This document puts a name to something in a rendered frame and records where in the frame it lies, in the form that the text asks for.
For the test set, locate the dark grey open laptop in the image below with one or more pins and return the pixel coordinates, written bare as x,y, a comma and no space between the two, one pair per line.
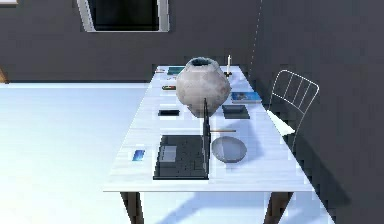
183,156

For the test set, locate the large pale round vase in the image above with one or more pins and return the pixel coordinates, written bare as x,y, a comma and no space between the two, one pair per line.
203,86

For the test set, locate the dark red green remote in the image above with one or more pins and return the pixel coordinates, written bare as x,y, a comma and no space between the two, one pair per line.
169,87

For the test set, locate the brown pencil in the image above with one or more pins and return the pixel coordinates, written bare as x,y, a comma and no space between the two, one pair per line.
224,130

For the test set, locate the teal book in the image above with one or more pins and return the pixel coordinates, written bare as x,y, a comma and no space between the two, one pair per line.
175,70

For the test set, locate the grey round bowl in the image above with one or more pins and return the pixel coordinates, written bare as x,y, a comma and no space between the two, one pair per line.
229,149

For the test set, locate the blue book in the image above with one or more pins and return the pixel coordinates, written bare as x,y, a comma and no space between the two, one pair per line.
246,97

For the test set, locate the white candle on black holder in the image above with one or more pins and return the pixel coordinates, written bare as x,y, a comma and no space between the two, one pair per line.
228,65

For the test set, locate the small blue card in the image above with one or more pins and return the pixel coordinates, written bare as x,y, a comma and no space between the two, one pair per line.
138,155

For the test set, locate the white table with brown legs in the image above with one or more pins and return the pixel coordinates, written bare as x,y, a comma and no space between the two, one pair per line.
253,173

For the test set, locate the white framed dark window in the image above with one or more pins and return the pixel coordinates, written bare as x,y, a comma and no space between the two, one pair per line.
126,15

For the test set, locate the brown wooden furniture edge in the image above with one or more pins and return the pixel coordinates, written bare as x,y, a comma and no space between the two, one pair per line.
2,75

